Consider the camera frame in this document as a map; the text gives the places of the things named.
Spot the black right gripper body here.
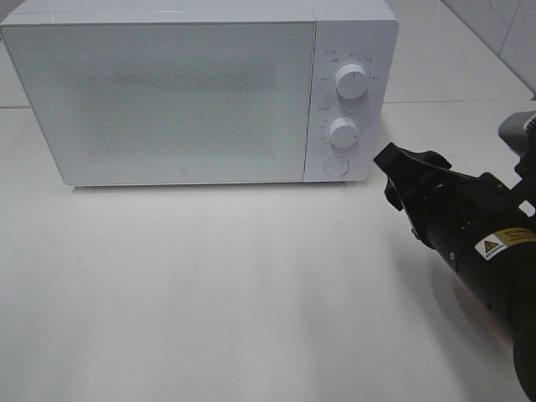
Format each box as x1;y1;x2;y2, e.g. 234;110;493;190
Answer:
408;163;522;251

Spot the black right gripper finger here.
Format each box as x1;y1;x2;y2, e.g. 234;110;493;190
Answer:
374;142;451;176
384;177;413;212

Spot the round white door button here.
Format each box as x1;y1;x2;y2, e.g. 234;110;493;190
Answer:
323;157;349;177

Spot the white microwave door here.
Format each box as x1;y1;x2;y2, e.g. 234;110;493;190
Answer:
2;23;315;186

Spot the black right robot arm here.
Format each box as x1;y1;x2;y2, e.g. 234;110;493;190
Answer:
374;143;535;400

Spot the white lower microwave knob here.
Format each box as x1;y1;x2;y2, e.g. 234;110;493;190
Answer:
327;118;358;149

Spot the white microwave knob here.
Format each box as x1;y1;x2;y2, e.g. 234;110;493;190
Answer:
327;118;358;149
334;61;369;100

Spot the white upper microwave knob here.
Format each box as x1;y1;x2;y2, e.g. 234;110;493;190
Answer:
334;61;369;100

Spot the white microwave oven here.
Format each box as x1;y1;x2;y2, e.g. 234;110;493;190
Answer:
1;1;399;186

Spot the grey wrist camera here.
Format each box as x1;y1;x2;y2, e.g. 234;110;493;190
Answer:
498;111;535;158

